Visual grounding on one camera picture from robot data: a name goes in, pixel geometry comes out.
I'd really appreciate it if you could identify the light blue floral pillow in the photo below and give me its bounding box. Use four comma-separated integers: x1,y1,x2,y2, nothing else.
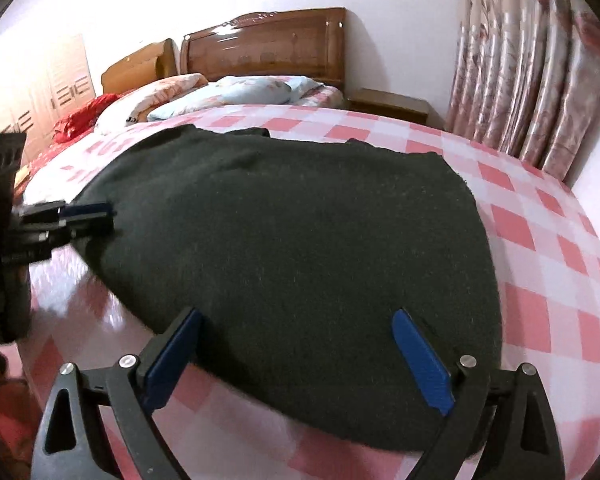
147,75,325,122

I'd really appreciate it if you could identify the dark striped knit sweater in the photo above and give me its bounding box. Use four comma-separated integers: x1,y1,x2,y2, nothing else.
72,125,504,454

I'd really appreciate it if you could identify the pink checked sheet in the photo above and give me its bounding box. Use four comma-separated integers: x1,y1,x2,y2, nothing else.
17,104,600,480

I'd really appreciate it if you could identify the red bed sheet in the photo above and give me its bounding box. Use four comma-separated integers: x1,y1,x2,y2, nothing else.
26,135,93,183

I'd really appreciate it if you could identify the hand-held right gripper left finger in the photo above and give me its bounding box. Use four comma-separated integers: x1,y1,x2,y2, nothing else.
30,306,204,480

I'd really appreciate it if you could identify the large wooden headboard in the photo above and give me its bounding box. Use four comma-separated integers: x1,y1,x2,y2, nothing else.
180,7,348,89

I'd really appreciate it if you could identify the small wooden headboard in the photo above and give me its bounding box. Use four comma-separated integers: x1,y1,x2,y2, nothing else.
101,38,180,95

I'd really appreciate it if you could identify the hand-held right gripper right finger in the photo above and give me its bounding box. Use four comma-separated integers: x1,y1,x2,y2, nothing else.
391,308,566,480

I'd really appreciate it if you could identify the light wooden wardrobe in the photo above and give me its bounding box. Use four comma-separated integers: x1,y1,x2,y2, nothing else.
0,34,97,161

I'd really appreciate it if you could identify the floral cream pillow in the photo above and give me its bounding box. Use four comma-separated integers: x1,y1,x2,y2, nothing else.
94,73,210,135

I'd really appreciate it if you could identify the red quilt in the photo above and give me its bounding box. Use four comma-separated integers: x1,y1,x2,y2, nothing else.
52,93,122,144

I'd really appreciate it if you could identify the pink floral curtain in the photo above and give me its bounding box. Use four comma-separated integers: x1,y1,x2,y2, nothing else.
445,0,600,184

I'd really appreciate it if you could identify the wooden nightstand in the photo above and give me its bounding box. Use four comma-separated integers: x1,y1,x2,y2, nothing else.
347,87,432,129

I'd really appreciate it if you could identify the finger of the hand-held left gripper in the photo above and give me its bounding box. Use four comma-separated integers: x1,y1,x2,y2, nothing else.
17,220,115,252
19,200,117,227

